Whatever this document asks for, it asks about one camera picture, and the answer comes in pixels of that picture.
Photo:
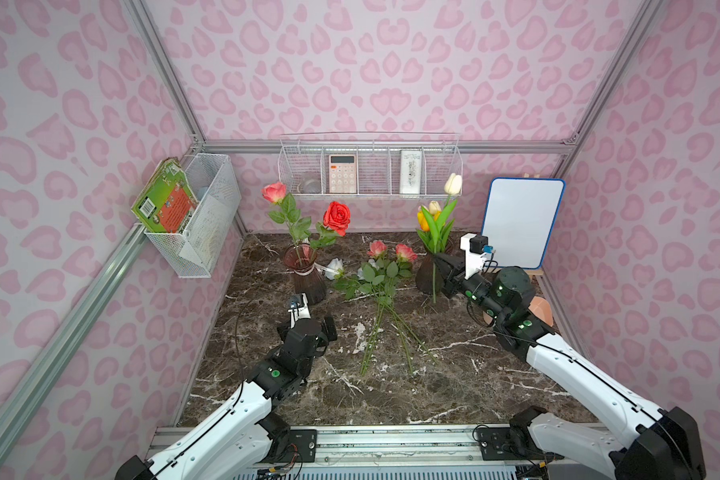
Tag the white mesh side basket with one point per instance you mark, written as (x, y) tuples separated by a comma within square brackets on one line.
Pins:
[(194, 252)]

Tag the white rose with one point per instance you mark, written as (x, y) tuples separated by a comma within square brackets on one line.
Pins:
[(334, 269)]

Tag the red rose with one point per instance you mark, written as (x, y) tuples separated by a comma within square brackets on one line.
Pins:
[(335, 223)]

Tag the cream white tulip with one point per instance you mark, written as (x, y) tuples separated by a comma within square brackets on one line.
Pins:
[(434, 207)]

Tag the pink rose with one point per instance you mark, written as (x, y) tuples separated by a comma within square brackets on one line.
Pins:
[(377, 249), (285, 212), (405, 253)]

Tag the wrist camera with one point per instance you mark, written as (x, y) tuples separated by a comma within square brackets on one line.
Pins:
[(478, 253), (298, 308)]

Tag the pink calculator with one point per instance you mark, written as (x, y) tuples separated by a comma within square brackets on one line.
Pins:
[(342, 173)]

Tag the dark red vase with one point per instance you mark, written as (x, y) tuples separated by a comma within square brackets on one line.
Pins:
[(306, 276), (429, 280)]

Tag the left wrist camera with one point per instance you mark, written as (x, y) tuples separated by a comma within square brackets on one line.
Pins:
[(298, 308)]

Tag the small cream tulip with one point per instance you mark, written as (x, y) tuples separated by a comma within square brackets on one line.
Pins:
[(443, 225)]

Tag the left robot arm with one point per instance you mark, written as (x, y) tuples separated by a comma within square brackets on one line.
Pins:
[(245, 429)]

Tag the yellow tulip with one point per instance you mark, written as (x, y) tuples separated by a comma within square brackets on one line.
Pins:
[(422, 221)]

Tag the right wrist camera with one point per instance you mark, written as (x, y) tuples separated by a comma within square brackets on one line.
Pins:
[(478, 253)]

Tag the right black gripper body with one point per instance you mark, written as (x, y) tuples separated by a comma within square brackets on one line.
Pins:
[(453, 271)]

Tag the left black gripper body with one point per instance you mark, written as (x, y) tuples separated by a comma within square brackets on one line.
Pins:
[(303, 327)]

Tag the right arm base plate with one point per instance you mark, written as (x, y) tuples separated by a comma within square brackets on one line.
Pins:
[(504, 444)]

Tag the green and red book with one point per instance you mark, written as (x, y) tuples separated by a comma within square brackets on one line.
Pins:
[(167, 202)]

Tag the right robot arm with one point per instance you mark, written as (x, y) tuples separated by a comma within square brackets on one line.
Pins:
[(641, 441)]

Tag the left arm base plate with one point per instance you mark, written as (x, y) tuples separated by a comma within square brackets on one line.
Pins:
[(300, 443)]

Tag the pink plastic tray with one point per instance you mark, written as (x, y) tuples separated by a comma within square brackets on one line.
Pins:
[(541, 308)]

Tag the small glass bowl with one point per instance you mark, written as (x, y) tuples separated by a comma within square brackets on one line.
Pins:
[(310, 186)]

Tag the white wire wall shelf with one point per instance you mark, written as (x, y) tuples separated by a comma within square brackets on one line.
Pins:
[(378, 161)]

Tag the small whiteboard on easel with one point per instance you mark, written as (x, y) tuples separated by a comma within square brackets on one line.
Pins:
[(519, 218)]

